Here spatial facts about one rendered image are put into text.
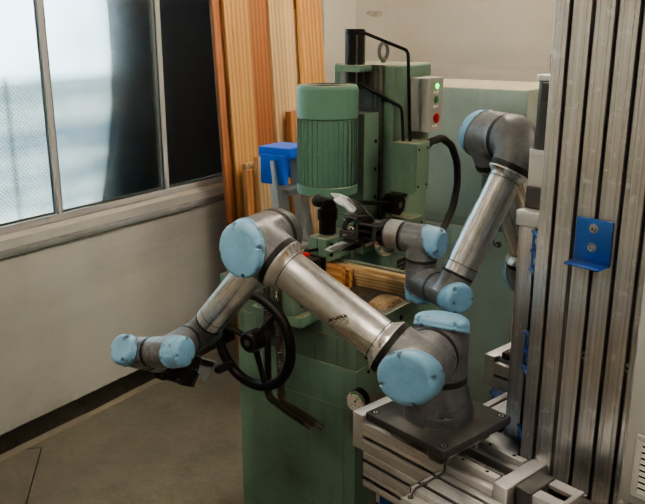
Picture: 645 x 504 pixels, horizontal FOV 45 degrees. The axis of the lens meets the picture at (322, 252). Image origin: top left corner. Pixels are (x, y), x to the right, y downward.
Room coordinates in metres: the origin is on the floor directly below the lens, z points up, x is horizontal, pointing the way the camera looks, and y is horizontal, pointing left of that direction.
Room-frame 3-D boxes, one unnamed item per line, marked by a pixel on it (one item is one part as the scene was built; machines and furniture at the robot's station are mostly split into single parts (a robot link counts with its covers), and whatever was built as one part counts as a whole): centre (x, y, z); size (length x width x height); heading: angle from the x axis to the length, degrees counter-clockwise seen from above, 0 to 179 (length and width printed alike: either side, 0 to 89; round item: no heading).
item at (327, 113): (2.22, -0.02, 1.32); 0.18 x 0.18 x 0.31
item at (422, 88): (2.40, -0.32, 1.40); 0.10 x 0.06 x 0.16; 143
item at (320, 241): (2.24, -0.03, 0.99); 0.14 x 0.07 x 0.09; 143
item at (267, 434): (2.32, -0.09, 0.36); 0.58 x 0.45 x 0.71; 143
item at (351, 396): (1.90, -0.10, 0.65); 0.06 x 0.04 x 0.08; 53
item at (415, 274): (1.81, -0.25, 1.02); 0.11 x 0.08 x 0.11; 23
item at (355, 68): (2.34, -0.10, 1.54); 0.08 x 0.08 x 0.17; 53
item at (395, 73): (2.46, -0.19, 1.16); 0.22 x 0.22 x 0.72; 53
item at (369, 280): (2.17, -0.09, 0.92); 0.60 x 0.02 x 0.04; 53
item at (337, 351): (2.32, -0.09, 0.76); 0.57 x 0.45 x 0.09; 143
